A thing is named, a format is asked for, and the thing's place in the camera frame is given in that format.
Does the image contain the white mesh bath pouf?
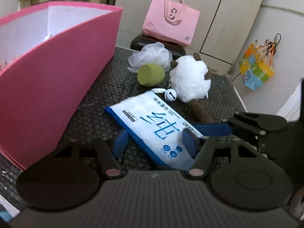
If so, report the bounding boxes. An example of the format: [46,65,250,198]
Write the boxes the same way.
[128,42,173,73]

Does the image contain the white plush toy brown ears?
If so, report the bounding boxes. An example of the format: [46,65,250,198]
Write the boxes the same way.
[169,52,213,124]

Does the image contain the black woven table mat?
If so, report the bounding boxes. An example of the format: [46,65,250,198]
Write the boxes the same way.
[1,47,245,210]

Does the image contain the beige wardrobe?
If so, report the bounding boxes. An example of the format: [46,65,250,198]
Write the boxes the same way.
[89,0,269,75]

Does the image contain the blue white wet wipes pack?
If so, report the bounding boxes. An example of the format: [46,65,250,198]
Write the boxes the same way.
[104,91,194,170]

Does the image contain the pink cardboard storage box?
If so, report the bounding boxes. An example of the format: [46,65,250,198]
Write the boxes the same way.
[1,2,123,170]

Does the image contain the black suitcase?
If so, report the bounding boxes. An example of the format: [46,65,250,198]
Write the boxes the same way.
[129,34,187,59]

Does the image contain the green egg-shaped sponge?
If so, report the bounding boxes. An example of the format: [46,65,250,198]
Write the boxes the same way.
[137,63,165,87]

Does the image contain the colourful gift bag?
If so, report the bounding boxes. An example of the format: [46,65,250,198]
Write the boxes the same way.
[239,33,281,91]

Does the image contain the pink paper shopping bag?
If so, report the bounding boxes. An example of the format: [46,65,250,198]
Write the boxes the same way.
[142,0,200,46]

